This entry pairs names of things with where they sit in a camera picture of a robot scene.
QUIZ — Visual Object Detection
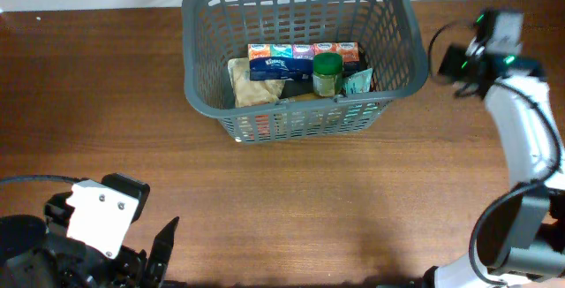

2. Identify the pale green foil packet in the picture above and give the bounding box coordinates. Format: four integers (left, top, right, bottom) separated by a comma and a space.
343, 68, 373, 95

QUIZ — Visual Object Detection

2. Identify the green lid glass jar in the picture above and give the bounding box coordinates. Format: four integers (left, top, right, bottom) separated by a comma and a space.
313, 52, 343, 97

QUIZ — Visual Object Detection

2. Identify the beige grain pouch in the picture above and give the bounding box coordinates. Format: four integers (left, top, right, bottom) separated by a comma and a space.
228, 57, 285, 108

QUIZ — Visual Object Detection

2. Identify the tissue pocket packs bundle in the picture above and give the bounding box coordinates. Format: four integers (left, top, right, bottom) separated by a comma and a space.
248, 42, 361, 81

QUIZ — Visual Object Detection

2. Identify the grey plastic shopping basket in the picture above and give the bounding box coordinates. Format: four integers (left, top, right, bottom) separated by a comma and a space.
181, 0, 427, 143

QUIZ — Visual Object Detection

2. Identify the orange snack packet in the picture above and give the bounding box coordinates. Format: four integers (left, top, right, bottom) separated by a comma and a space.
255, 93, 321, 121

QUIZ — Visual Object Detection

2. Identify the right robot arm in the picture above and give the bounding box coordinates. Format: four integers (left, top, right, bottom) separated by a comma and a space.
419, 9, 564, 288

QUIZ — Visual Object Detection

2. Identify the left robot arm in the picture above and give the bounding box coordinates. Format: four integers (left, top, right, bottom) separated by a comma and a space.
1, 173, 179, 287

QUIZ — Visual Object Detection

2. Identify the right black camera cable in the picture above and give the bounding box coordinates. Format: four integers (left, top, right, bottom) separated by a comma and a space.
426, 20, 563, 285

